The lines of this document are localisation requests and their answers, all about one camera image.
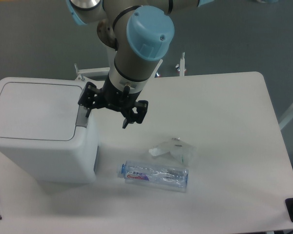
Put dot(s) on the white frame bracket with bolt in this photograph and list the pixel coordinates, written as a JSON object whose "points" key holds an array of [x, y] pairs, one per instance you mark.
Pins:
{"points": [[180, 67]]}

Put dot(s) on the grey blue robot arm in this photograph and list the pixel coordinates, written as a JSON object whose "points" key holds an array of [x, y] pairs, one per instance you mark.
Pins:
{"points": [[140, 32]]}

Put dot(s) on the crumpled white paper carton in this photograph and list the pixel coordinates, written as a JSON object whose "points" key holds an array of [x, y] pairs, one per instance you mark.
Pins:
{"points": [[179, 150]]}

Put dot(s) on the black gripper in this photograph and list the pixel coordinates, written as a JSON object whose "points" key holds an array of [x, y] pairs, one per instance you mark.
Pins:
{"points": [[114, 99]]}

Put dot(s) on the white trash can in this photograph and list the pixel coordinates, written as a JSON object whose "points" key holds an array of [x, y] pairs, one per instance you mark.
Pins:
{"points": [[45, 131]]}

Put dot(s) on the clear plastic water bottle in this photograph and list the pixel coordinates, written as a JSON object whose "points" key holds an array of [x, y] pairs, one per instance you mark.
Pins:
{"points": [[154, 175]]}

